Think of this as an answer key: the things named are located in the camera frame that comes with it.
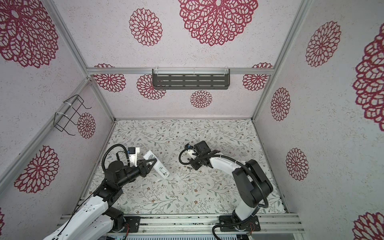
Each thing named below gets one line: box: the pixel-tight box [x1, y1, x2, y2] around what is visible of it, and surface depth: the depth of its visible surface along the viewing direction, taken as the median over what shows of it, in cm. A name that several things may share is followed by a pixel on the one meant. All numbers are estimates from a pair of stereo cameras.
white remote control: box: [143, 150, 171, 180], surface depth 77 cm
